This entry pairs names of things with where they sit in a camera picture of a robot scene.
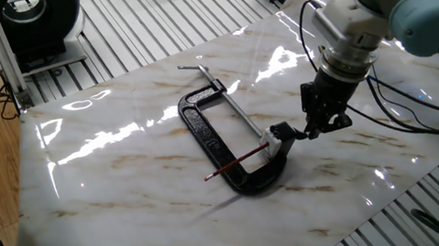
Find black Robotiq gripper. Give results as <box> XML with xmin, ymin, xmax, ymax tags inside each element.
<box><xmin>293</xmin><ymin>65</ymin><xmax>363</xmax><ymax>146</ymax></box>

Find black and white pencil sharpener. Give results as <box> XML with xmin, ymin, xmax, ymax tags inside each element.
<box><xmin>257</xmin><ymin>118</ymin><xmax>311</xmax><ymax>167</ymax></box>

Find red pencil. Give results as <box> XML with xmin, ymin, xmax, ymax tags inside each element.
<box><xmin>203</xmin><ymin>134</ymin><xmax>271</xmax><ymax>190</ymax></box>

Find black C-clamp with steel screw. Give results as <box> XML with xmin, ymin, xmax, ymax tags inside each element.
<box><xmin>162</xmin><ymin>62</ymin><xmax>298</xmax><ymax>200</ymax></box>

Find white marble pattern sheet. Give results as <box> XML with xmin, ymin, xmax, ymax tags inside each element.
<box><xmin>4</xmin><ymin>0</ymin><xmax>439</xmax><ymax>246</ymax></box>

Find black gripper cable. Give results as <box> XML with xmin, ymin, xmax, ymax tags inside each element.
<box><xmin>287</xmin><ymin>0</ymin><xmax>439</xmax><ymax>137</ymax></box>

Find white wrist mounting bracket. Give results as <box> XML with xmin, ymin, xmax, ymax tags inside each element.
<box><xmin>308</xmin><ymin>0</ymin><xmax>397</xmax><ymax>51</ymax></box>

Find tangled black wires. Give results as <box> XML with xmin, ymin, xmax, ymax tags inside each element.
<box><xmin>0</xmin><ymin>82</ymin><xmax>23</xmax><ymax>123</ymax></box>

